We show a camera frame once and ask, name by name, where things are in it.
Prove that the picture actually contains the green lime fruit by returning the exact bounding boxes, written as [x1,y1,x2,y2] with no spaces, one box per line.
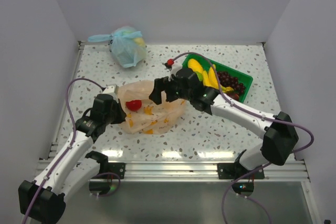
[196,72,203,82]

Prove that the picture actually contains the yellow mango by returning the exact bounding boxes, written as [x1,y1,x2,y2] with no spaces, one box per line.
[187,58,204,73]

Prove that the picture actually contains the orange banana-print plastic bag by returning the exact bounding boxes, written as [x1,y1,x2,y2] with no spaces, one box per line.
[118,80,186,134]

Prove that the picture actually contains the yellow banana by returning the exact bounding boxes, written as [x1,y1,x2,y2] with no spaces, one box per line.
[202,65,234,93]

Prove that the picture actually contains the dark red grape bunch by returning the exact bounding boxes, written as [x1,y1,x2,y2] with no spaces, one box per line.
[217,71,246,95]

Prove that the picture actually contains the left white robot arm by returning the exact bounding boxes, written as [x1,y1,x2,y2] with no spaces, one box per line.
[18,93,126,223]

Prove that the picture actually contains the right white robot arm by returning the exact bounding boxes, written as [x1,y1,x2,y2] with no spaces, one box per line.
[149,68,298,173]

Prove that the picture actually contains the blue tied plastic bag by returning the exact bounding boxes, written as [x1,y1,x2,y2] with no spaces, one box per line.
[88,26,147,68]

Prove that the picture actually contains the green plastic tray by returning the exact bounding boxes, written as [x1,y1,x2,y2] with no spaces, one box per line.
[182,54,253,103]

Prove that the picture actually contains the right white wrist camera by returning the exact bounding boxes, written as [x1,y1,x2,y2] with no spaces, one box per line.
[164,59,182,81]

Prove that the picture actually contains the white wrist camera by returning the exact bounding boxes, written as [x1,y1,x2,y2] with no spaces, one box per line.
[164,59,182,81]
[102,84,119,95]

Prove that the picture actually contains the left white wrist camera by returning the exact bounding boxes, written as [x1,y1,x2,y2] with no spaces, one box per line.
[102,84,119,95]

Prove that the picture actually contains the aluminium frame rail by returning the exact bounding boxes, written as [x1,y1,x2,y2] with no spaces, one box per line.
[35,159,310,183]

